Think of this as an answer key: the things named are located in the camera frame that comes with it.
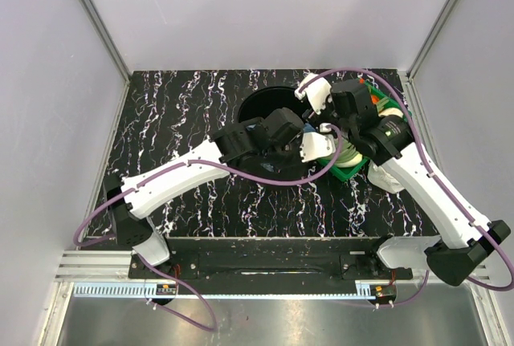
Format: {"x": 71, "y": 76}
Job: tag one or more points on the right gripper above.
{"x": 319, "y": 119}

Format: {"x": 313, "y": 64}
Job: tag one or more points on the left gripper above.
{"x": 297, "y": 143}

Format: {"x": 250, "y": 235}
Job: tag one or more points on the detached blue trash bag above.
{"x": 261, "y": 164}

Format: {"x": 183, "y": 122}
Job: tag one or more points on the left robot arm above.
{"x": 228, "y": 148}

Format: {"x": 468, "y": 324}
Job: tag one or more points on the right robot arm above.
{"x": 466, "y": 237}

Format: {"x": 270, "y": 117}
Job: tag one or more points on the black trash bin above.
{"x": 260, "y": 104}

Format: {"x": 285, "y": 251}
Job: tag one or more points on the green long beans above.
{"x": 349, "y": 156}

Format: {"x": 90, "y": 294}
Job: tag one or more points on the yellow white cabbage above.
{"x": 391, "y": 112}

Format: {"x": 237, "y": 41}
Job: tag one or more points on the green vegetable basket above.
{"x": 373, "y": 126}

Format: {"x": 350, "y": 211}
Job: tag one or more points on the white crumpled paper ball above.
{"x": 379, "y": 177}

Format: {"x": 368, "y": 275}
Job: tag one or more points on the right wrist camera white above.
{"x": 315, "y": 90}

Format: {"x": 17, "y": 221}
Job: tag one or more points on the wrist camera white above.
{"x": 315, "y": 90}
{"x": 327, "y": 142}

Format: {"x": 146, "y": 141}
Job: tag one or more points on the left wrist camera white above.
{"x": 327, "y": 142}

